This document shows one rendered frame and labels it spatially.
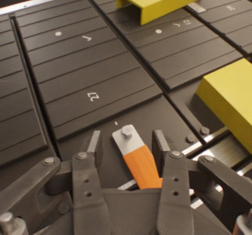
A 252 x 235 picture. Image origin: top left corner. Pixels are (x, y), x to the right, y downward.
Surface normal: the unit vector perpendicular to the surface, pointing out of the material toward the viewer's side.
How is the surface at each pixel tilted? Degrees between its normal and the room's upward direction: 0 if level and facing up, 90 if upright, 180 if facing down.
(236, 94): 0
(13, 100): 0
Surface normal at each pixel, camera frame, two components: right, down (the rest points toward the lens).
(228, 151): 0.00, -0.54
